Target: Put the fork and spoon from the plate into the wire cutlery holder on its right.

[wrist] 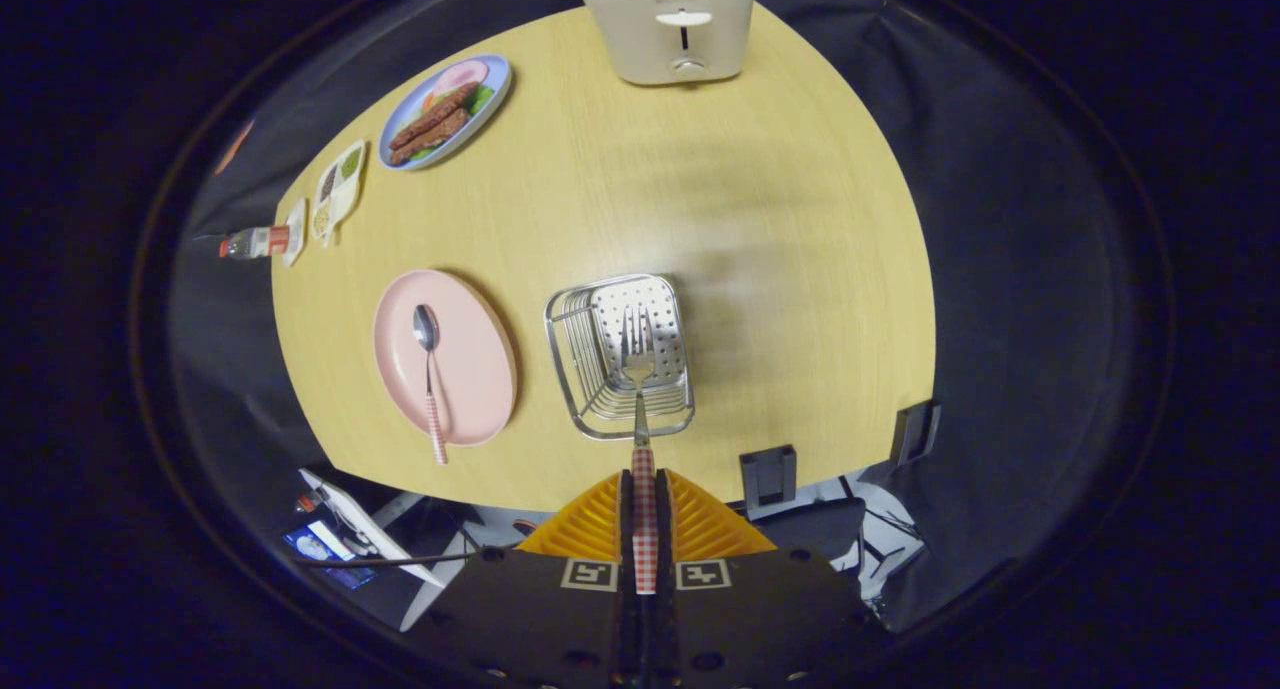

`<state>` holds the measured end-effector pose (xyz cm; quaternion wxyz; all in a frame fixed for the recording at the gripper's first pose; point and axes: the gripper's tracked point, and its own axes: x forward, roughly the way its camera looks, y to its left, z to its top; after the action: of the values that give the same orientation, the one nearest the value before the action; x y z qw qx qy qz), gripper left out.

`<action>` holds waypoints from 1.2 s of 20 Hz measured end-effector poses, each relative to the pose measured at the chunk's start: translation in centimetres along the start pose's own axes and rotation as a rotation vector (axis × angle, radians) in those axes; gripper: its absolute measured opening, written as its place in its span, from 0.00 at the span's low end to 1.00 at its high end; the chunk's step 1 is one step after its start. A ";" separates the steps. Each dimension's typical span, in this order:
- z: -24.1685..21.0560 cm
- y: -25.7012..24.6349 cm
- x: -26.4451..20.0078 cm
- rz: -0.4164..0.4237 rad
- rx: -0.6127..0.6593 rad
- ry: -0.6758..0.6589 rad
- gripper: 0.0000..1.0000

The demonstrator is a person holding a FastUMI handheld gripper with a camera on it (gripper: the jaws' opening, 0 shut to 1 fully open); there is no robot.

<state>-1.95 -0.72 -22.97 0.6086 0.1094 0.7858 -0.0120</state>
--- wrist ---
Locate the blue plate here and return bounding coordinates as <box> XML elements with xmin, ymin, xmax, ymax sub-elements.
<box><xmin>377</xmin><ymin>54</ymin><xmax>513</xmax><ymax>172</ymax></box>

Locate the metal wire basket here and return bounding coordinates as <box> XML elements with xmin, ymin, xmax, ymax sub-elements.
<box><xmin>544</xmin><ymin>273</ymin><xmax>697</xmax><ymax>442</ymax></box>

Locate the white laptop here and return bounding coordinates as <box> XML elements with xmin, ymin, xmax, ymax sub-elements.
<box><xmin>298</xmin><ymin>469</ymin><xmax>446</xmax><ymax>588</ymax></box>

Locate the pink ham slice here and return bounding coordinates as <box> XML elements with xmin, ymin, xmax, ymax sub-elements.
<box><xmin>432</xmin><ymin>59</ymin><xmax>491</xmax><ymax>97</ymax></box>

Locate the fork with checkered handle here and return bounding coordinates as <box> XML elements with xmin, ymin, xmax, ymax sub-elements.
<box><xmin>618</xmin><ymin>304</ymin><xmax>661</xmax><ymax>596</ymax></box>

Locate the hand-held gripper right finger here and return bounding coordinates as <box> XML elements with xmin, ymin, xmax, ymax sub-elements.
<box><xmin>645</xmin><ymin>469</ymin><xmax>896</xmax><ymax>689</ymax></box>

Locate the spoon with checkered handle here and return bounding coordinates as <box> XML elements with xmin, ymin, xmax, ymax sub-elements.
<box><xmin>412</xmin><ymin>303</ymin><xmax>450</xmax><ymax>467</ymax></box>

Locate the brown meat strip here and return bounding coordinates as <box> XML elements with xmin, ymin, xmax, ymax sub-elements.
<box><xmin>390</xmin><ymin>107</ymin><xmax>471</xmax><ymax>167</ymax></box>
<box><xmin>388</xmin><ymin>81</ymin><xmax>482</xmax><ymax>152</ymax></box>

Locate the black cable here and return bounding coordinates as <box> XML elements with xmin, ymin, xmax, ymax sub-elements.
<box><xmin>295</xmin><ymin>544</ymin><xmax>521</xmax><ymax>570</ymax></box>

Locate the blue lit screen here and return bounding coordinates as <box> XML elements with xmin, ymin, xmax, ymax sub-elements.
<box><xmin>283</xmin><ymin>519</ymin><xmax>376</xmax><ymax>590</ymax></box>

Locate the black table clamp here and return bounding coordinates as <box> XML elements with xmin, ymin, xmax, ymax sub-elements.
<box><xmin>739</xmin><ymin>445</ymin><xmax>798</xmax><ymax>510</ymax></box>
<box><xmin>890</xmin><ymin>399</ymin><xmax>942</xmax><ymax>467</ymax></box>

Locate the pink plate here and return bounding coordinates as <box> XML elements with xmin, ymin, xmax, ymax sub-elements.
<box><xmin>373</xmin><ymin>269</ymin><xmax>519</xmax><ymax>448</ymax></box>

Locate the white toaster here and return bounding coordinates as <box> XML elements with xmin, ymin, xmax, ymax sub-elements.
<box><xmin>576</xmin><ymin>0</ymin><xmax>756</xmax><ymax>86</ymax></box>

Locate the white divided condiment dish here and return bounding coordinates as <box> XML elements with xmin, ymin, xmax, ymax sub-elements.
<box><xmin>309</xmin><ymin>139</ymin><xmax>367</xmax><ymax>248</ymax></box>

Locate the clear plastic water bottle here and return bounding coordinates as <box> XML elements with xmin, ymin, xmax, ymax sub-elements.
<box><xmin>218</xmin><ymin>225</ymin><xmax>293</xmax><ymax>261</ymax></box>

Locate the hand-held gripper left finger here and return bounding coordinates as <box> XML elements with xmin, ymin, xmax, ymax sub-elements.
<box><xmin>405</xmin><ymin>469</ymin><xmax>641</xmax><ymax>689</ymax></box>

